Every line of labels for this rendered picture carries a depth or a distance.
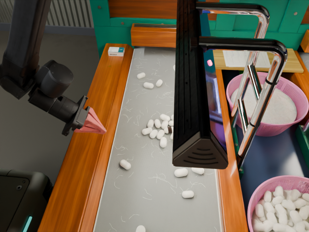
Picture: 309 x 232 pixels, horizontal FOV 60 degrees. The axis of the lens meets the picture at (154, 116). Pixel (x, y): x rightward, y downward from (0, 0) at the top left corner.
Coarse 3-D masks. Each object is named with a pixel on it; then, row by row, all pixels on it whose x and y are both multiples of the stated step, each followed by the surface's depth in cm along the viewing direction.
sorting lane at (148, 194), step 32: (160, 64) 108; (128, 96) 95; (160, 96) 95; (128, 128) 84; (160, 128) 84; (128, 160) 76; (160, 160) 76; (128, 192) 69; (160, 192) 69; (96, 224) 64; (128, 224) 64; (160, 224) 64; (192, 224) 64
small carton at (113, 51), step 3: (111, 48) 108; (114, 48) 108; (117, 48) 108; (120, 48) 108; (123, 48) 108; (108, 51) 106; (111, 51) 106; (114, 51) 106; (117, 51) 106; (120, 51) 106; (123, 51) 107; (111, 54) 107; (114, 54) 107; (117, 54) 107; (120, 54) 107; (123, 54) 107
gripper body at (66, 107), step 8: (64, 96) 67; (56, 104) 64; (64, 104) 65; (72, 104) 67; (80, 104) 68; (48, 112) 65; (56, 112) 65; (64, 112) 65; (72, 112) 66; (64, 120) 67; (72, 120) 65; (64, 128) 67
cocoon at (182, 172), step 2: (182, 168) 72; (184, 168) 72; (176, 170) 72; (178, 170) 71; (180, 170) 71; (182, 170) 71; (184, 170) 71; (186, 170) 72; (174, 172) 72; (176, 172) 71; (178, 172) 71; (180, 172) 71; (182, 172) 71; (184, 172) 71; (186, 172) 71; (176, 174) 71; (178, 174) 71; (180, 174) 71; (182, 174) 71; (184, 174) 71; (186, 174) 72; (176, 176) 72; (178, 176) 71; (180, 176) 71; (182, 176) 72
